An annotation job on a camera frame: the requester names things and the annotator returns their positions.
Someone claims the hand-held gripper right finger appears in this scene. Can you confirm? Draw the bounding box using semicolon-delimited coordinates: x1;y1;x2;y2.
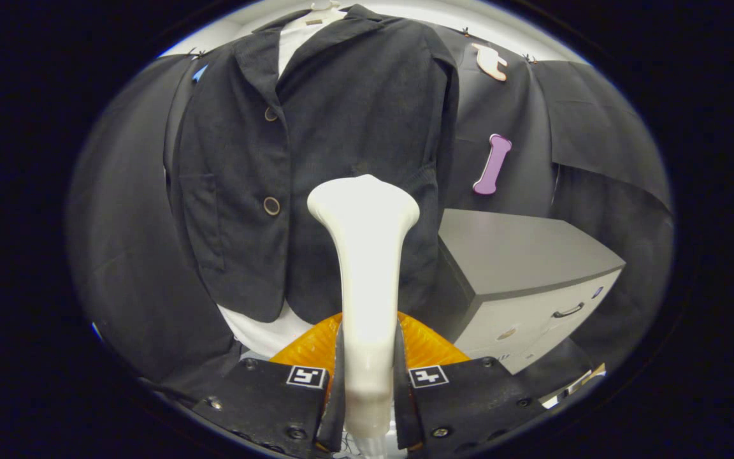
394;312;547;453

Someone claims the black blazer jacket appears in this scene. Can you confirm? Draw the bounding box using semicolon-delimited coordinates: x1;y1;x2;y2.
163;5;461;325

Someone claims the black backdrop cloth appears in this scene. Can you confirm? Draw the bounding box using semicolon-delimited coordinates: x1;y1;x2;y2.
68;25;674;397

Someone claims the grey cabinet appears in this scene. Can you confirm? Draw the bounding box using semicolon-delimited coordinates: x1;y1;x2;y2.
436;209;626;375

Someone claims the white garment steamer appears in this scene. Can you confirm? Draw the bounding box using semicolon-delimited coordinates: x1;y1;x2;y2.
307;174;421;457

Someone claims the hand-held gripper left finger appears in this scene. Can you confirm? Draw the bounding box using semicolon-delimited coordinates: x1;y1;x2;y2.
192;312;347;459

